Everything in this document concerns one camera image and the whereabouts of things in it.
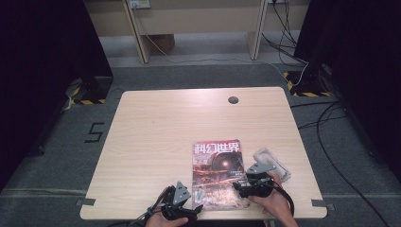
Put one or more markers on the beige desk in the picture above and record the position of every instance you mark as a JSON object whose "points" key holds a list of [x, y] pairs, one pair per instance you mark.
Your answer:
{"points": [[201, 20]]}

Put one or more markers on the brown cardboard box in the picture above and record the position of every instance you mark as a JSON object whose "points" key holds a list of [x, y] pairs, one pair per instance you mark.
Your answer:
{"points": [[162, 42]]}

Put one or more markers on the grey tape piece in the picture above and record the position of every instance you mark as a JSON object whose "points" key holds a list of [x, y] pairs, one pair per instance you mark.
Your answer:
{"points": [[321, 204], [85, 201]]}

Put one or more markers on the white power strip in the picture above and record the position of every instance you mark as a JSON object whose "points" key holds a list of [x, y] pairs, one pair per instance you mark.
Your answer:
{"points": [[139, 3]]}

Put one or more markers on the person's left hand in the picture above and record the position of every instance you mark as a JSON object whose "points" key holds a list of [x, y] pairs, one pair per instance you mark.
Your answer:
{"points": [[164, 220]]}

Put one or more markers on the person's right hand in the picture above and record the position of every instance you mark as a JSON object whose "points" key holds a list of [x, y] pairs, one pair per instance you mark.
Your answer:
{"points": [[277, 201]]}

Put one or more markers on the red magazine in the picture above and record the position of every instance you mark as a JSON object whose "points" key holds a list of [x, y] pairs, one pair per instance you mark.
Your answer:
{"points": [[219, 176]]}

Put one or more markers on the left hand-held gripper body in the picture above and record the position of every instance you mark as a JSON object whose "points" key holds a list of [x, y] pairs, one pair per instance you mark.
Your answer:
{"points": [[179, 197]]}

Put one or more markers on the stand base with hazard tape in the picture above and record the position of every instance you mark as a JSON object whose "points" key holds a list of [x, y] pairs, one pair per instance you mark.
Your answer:
{"points": [[94, 90], [307, 85]]}

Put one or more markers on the dark curtain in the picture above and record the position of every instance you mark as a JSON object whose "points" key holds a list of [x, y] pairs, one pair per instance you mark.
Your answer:
{"points": [[41, 63], [362, 63]]}

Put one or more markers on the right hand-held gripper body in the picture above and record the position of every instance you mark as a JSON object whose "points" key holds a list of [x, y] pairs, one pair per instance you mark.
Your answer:
{"points": [[258, 186]]}

